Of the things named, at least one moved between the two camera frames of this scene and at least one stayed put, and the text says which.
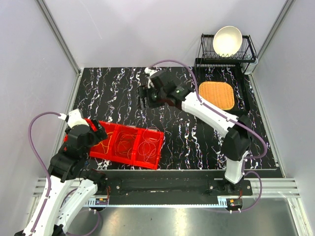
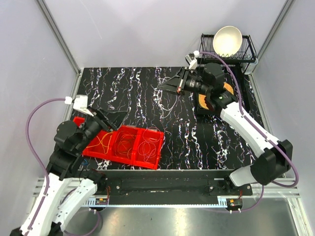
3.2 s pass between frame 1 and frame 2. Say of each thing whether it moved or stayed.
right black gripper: moved
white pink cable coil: stayed
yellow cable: stayed
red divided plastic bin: stayed
